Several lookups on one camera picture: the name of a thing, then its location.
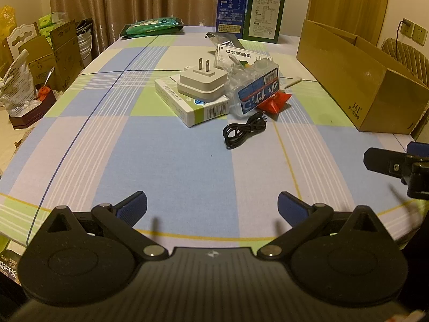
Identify black usb cable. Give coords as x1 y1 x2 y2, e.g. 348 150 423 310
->
222 111 268 150

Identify red small packet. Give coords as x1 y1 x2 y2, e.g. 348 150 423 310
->
257 92 291 115

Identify white green medicine box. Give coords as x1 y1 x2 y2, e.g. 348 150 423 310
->
154 74 230 127

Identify white plastic spoon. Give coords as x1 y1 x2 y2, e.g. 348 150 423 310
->
284 77 302 89

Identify clear blue label packet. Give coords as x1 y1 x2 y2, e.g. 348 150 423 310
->
224 59 279 119

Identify white power adapter plug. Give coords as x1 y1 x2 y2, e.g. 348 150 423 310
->
177 57 228 103

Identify green white spray box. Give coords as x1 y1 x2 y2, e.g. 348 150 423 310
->
214 44 273 70

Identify silver foil bag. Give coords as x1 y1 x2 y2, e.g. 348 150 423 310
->
205 32 244 49

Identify clear bag metal rack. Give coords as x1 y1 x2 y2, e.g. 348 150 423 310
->
228 55 268 83

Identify large cardboard box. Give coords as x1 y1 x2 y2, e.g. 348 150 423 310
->
297 20 428 134

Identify quilted brown chair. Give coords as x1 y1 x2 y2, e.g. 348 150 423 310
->
381 38 429 86

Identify checkered tablecloth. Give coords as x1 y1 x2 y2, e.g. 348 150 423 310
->
1 26 428 248

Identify dark wooden tray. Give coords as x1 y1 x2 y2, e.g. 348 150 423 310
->
9 91 56 129

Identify wooden door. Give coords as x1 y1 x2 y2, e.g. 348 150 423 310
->
306 0 388 45

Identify silver crumpled bag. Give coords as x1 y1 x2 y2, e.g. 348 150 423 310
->
1 49 37 117

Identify brown cardboard boxes stack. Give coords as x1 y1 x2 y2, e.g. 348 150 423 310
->
18 20 83 91

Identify green wipes pack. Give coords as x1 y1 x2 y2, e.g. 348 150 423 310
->
119 16 183 39

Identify dark green carton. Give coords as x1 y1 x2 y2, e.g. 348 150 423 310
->
242 0 285 44

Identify white cutout cardboard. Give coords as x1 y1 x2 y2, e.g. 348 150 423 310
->
6 23 39 60

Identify green tissue packs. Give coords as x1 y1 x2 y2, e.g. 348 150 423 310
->
38 12 69 37

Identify beige curtain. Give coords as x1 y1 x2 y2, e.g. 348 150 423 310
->
47 0 262 55

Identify yellow plastic bag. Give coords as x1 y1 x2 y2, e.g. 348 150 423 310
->
0 5 17 41

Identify blue tall carton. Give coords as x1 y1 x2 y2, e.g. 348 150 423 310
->
216 0 247 39

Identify wall power socket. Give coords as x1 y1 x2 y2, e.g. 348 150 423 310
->
401 18 415 39

